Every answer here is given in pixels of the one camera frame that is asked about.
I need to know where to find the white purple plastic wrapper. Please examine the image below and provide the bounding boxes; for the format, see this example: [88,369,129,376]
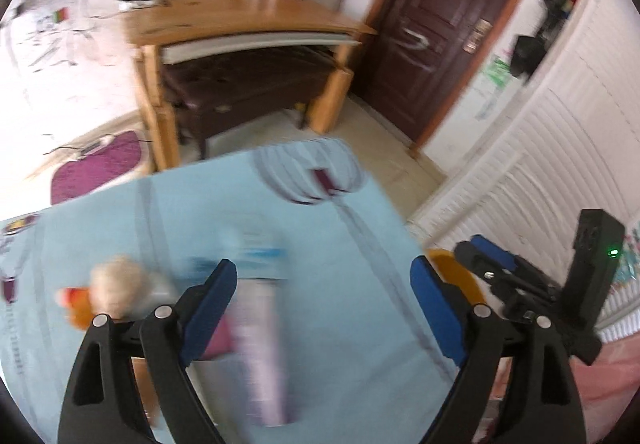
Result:
[219,233,296,427]

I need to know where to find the white louvered cabinet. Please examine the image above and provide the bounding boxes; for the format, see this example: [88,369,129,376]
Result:
[408,0,639,341]

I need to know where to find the orange round container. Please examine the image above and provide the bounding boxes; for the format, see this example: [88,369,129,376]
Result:
[55,287,94,331]

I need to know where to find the beige crumpled paper ball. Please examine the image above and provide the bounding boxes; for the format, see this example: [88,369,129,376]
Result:
[89,256,148,320]

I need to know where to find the light blue patterned tablecloth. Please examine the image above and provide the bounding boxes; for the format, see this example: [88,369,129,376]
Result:
[1,139,457,443]

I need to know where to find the pink round pad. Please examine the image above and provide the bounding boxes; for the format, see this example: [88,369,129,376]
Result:
[200,314,233,360]

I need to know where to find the purple floor mat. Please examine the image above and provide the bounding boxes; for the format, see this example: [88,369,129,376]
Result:
[50,130,148,205]

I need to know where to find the dark brown entry door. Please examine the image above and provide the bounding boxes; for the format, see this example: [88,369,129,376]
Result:
[358,0,518,149]

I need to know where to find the black hanging bag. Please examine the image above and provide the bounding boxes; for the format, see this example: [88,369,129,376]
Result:
[509,0,578,79]

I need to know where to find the dark brown tufted bench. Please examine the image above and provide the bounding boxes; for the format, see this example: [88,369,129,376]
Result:
[160,46,335,159]

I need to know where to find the wooden desk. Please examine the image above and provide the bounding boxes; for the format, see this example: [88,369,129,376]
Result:
[120,0,374,171]

